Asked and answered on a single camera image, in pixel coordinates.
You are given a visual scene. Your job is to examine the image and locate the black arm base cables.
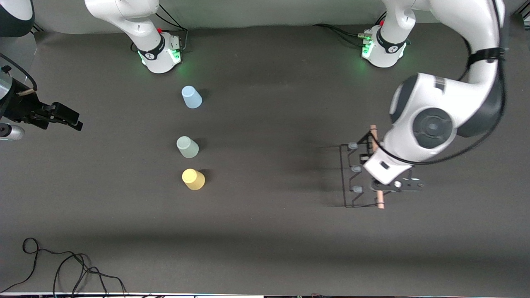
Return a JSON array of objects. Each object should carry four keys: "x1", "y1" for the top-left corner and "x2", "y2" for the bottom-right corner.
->
[
  {"x1": 313, "y1": 24, "x2": 373, "y2": 47},
  {"x1": 132, "y1": 3, "x2": 189, "y2": 53}
]

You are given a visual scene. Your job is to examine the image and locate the yellow plastic cup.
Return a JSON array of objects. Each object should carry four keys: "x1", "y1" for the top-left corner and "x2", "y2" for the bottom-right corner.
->
[{"x1": 182, "y1": 168, "x2": 206, "y2": 191}]

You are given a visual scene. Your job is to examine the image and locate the black wire cup holder rack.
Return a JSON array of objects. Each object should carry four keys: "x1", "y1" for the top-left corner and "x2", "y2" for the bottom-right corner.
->
[{"x1": 340, "y1": 124, "x2": 388, "y2": 209}]

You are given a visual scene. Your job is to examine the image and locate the loose black cable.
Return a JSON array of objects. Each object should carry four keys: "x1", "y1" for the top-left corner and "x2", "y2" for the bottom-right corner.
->
[
  {"x1": 53, "y1": 253, "x2": 127, "y2": 297},
  {"x1": 0, "y1": 238, "x2": 89, "y2": 293}
]

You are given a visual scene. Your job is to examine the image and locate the pale green plastic cup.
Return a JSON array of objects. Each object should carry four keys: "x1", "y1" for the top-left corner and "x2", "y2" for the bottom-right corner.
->
[{"x1": 176, "y1": 136, "x2": 200, "y2": 159}]

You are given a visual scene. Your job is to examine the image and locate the dark grey table mat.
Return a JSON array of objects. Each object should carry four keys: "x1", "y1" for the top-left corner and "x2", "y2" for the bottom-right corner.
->
[{"x1": 0, "y1": 19, "x2": 530, "y2": 295}]

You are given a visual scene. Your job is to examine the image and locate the light blue plastic cup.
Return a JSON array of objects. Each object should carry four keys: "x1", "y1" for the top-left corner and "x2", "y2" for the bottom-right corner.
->
[{"x1": 181, "y1": 86, "x2": 203, "y2": 109}]

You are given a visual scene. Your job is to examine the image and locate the black left arm base cables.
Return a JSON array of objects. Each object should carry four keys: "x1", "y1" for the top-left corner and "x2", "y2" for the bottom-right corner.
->
[{"x1": 313, "y1": 24, "x2": 373, "y2": 47}]

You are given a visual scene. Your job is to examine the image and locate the black right arm base cables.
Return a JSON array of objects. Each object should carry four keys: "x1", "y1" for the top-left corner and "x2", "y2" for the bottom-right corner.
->
[{"x1": 132, "y1": 3, "x2": 189, "y2": 53}]

